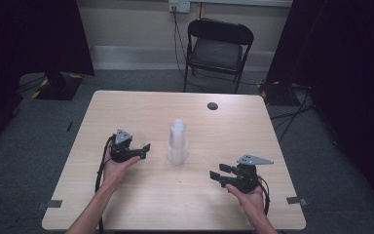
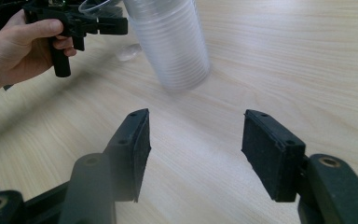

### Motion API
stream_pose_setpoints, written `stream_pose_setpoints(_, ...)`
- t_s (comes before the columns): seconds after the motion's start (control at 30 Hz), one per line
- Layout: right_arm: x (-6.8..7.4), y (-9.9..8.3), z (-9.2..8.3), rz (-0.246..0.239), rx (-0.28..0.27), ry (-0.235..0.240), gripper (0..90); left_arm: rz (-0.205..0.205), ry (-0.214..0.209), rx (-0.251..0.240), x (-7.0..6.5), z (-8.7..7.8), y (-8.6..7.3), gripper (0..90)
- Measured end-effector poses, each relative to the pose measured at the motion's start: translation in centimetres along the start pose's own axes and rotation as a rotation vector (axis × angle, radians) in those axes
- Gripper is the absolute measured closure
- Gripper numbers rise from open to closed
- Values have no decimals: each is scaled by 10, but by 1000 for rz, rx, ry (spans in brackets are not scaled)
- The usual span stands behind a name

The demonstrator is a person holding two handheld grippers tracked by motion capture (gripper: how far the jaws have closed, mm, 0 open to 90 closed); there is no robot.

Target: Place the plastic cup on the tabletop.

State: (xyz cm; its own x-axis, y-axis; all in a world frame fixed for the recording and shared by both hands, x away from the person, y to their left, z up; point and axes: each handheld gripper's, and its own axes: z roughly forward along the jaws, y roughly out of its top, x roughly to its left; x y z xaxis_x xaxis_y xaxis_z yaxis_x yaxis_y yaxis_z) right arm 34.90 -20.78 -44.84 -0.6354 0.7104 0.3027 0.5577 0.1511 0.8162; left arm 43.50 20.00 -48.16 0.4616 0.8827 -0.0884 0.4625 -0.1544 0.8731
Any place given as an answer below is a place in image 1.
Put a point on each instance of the black stand base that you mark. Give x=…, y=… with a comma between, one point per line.
x=60, y=87
x=277, y=94

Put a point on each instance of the stack of clear plastic cups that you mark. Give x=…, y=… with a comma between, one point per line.
x=178, y=143

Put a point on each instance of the dark curtain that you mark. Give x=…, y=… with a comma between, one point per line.
x=29, y=35
x=347, y=65

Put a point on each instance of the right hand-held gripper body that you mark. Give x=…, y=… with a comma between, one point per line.
x=245, y=178

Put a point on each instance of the black table grommet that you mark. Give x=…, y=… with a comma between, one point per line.
x=212, y=106

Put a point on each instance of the black folding chair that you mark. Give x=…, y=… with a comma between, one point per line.
x=219, y=52

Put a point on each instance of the person's left hand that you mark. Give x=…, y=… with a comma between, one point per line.
x=118, y=172

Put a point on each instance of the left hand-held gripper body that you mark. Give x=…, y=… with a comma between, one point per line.
x=121, y=152

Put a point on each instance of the grey tape strip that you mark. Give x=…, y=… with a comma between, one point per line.
x=294, y=200
x=53, y=204

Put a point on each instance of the white wall outlet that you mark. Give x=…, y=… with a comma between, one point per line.
x=179, y=6

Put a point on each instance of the person's right hand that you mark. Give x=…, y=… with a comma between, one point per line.
x=251, y=203

